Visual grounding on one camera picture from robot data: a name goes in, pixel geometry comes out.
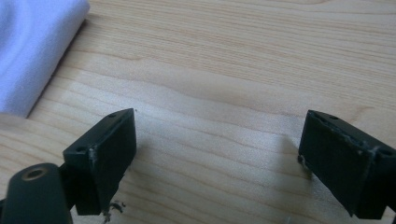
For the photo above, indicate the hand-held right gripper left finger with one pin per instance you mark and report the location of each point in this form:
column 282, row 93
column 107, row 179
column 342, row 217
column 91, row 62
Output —
column 106, row 158

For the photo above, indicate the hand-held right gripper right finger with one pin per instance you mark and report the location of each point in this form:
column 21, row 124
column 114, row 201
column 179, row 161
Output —
column 345, row 161

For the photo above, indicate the white cloth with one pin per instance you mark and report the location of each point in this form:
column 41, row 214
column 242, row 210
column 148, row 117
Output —
column 31, row 49

